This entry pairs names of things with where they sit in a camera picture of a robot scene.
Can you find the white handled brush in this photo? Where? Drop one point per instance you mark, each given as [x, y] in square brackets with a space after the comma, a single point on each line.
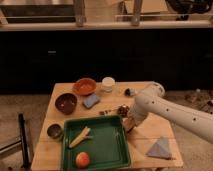
[129, 92]

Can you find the dark red bowl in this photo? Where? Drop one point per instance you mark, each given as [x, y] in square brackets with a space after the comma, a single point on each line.
[66, 103]

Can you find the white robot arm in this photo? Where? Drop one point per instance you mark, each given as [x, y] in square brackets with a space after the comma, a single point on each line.
[150, 99]

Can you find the green plastic tray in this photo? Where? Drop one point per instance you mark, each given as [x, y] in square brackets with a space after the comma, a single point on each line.
[107, 146]

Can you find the black metal stand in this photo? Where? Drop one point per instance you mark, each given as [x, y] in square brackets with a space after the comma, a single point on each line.
[24, 146]

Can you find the orange bowl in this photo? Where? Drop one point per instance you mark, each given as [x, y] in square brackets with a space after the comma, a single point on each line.
[84, 86]

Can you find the blue sponge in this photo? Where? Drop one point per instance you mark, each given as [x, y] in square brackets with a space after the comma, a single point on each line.
[91, 100]

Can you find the yellow banana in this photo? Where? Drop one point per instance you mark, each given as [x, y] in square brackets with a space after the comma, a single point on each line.
[81, 137]

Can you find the folded blue cloth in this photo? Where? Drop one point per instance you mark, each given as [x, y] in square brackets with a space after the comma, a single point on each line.
[160, 149]

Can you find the red apple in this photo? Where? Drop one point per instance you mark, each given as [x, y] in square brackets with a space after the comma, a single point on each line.
[82, 160]

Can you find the wooden table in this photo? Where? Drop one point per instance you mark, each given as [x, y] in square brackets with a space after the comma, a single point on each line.
[47, 155]

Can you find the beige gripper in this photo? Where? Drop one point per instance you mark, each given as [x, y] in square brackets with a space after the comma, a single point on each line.
[129, 124]

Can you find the white cup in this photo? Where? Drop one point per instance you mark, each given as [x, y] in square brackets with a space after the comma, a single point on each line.
[108, 84]

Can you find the bunch of dark grapes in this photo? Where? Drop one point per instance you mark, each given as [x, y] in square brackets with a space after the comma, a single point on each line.
[121, 110]

